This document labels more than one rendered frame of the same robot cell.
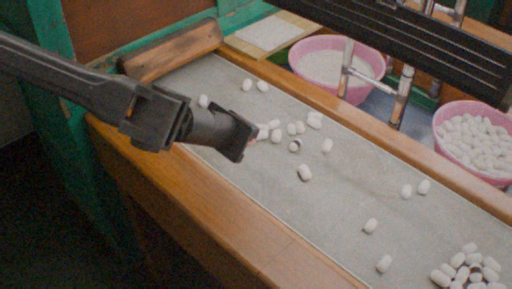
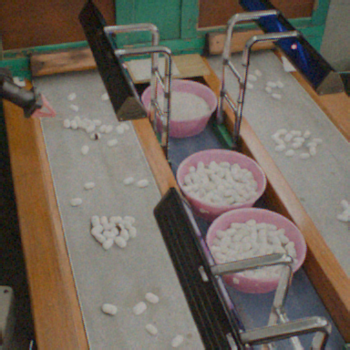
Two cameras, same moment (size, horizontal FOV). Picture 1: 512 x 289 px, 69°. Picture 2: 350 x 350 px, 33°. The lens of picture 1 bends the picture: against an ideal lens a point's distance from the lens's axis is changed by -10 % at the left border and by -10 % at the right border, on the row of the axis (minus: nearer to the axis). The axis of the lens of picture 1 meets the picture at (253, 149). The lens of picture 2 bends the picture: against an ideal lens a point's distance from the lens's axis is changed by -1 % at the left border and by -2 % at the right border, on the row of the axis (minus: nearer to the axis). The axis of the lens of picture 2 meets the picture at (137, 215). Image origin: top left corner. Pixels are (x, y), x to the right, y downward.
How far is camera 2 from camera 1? 136 cm
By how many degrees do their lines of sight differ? 23
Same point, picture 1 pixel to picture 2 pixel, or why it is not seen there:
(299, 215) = (61, 168)
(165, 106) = not seen: outside the picture
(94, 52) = (15, 44)
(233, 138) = (29, 105)
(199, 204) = (16, 141)
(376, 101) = (197, 140)
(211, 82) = (89, 88)
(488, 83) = (117, 104)
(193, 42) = (85, 57)
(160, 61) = (56, 63)
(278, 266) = (24, 178)
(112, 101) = not seen: outside the picture
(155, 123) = not seen: outside the picture
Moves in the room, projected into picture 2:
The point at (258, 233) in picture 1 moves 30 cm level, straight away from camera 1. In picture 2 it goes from (29, 163) to (87, 117)
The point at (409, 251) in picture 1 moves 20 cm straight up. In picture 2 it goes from (97, 205) to (94, 150)
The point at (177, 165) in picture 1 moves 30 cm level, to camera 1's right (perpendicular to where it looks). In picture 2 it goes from (23, 122) to (96, 150)
